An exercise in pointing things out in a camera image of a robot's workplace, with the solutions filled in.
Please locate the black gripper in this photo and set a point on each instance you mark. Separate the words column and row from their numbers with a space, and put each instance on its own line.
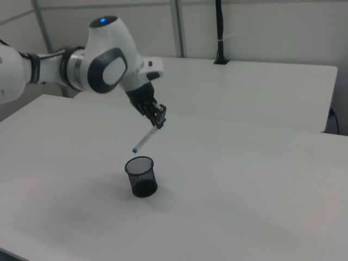
column 141, row 96

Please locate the white marker with blue cap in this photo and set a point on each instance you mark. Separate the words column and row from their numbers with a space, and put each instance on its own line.
column 144, row 140

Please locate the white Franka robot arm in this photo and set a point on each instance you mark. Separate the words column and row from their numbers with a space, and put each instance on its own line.
column 108, row 40

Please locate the black mesh pen cup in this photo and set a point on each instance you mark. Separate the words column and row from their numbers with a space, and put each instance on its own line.
column 142, row 179

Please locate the white background table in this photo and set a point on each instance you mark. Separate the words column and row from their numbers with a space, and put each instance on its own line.
column 231, row 89

